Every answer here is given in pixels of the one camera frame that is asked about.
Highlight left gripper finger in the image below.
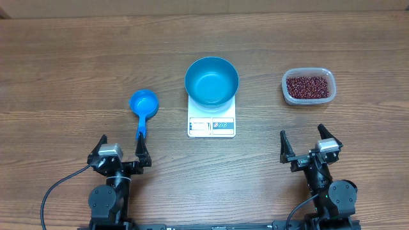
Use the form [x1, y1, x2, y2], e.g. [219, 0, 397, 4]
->
[90, 134, 107, 155]
[135, 132, 151, 167]

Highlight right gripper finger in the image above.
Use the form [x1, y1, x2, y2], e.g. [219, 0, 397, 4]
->
[280, 130, 295, 164]
[318, 123, 343, 148]

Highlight blue plastic measuring scoop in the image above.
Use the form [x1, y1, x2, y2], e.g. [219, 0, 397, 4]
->
[129, 89, 159, 139]

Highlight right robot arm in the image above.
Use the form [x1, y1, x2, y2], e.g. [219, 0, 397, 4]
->
[272, 124, 361, 230]

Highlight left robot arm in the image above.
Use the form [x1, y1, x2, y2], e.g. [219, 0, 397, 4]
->
[87, 133, 151, 229]

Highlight white digital kitchen scale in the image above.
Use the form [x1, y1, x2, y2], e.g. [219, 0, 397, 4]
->
[187, 96, 236, 138]

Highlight teal round bowl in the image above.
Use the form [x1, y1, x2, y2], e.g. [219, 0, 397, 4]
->
[184, 56, 240, 107]

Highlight clear plastic food container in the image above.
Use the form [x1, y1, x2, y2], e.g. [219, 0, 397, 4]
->
[282, 67, 337, 105]

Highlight red adzuki beans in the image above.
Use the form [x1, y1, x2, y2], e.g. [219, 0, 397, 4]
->
[286, 76, 330, 99]

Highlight right black camera cable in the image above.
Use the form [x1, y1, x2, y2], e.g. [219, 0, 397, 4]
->
[284, 192, 320, 230]

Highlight black camera cable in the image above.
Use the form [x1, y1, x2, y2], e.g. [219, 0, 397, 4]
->
[40, 163, 93, 230]
[284, 192, 320, 230]

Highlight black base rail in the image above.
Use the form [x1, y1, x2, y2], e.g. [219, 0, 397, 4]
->
[77, 218, 362, 230]

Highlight left black camera cable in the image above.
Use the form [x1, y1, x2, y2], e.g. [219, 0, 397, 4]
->
[40, 163, 93, 230]

